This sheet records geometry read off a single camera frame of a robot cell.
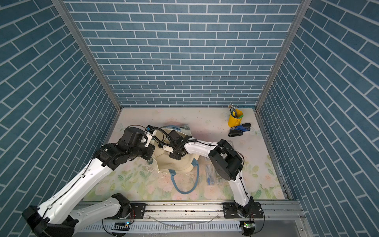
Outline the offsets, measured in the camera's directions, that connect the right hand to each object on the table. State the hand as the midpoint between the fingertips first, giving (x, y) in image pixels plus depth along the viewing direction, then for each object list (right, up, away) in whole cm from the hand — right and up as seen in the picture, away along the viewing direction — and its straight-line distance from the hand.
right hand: (175, 152), depth 94 cm
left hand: (-5, +6, -20) cm, 22 cm away
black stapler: (+41, +12, +9) cm, 44 cm away
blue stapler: (+49, +16, +12) cm, 53 cm away
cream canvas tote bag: (+8, -5, -8) cm, 13 cm away
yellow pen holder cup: (+40, +19, +11) cm, 46 cm away
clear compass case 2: (+27, -14, -9) cm, 31 cm away
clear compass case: (+22, -12, -9) cm, 26 cm away
